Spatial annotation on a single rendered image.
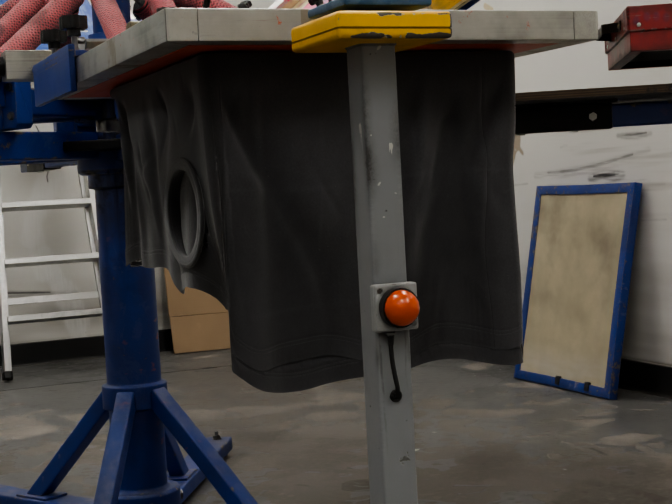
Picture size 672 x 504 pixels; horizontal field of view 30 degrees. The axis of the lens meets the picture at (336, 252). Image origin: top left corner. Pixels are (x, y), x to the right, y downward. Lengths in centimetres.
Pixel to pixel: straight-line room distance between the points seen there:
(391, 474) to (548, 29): 63
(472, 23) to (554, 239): 323
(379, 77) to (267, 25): 21
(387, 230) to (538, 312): 353
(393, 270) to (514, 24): 44
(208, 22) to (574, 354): 330
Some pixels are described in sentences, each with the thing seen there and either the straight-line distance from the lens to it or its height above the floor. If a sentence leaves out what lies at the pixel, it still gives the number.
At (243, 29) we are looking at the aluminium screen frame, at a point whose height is 97.
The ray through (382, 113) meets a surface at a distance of 132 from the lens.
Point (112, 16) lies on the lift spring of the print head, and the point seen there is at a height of 115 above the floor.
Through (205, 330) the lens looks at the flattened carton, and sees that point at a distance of 625.
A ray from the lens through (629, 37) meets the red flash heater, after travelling 261.
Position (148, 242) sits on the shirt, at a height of 71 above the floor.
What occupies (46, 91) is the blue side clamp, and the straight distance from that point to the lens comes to 209.
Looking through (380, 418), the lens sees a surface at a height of 53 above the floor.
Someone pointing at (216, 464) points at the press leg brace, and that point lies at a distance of 279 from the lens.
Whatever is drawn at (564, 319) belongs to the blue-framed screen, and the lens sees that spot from 468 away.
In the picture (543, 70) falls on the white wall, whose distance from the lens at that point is 496.
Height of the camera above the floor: 78
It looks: 3 degrees down
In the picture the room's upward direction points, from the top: 3 degrees counter-clockwise
